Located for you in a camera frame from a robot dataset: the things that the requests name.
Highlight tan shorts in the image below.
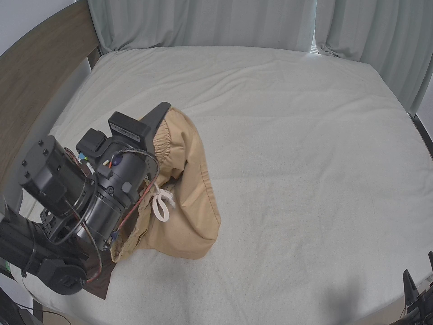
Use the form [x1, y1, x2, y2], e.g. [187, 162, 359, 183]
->
[112, 106, 222, 263]

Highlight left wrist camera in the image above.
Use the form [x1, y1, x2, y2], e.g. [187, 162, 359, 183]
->
[75, 128, 110, 167]

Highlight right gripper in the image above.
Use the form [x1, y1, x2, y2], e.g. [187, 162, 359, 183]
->
[403, 251, 433, 320]

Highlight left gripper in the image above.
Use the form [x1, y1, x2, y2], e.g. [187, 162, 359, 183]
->
[79, 102, 172, 252]

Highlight brown garment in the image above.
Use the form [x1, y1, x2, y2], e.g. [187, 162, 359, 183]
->
[81, 212, 143, 300]

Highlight bed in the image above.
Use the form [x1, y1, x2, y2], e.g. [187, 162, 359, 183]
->
[0, 0, 433, 325]

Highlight pale green curtain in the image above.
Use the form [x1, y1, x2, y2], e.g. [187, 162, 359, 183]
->
[83, 0, 318, 55]
[315, 0, 433, 114]

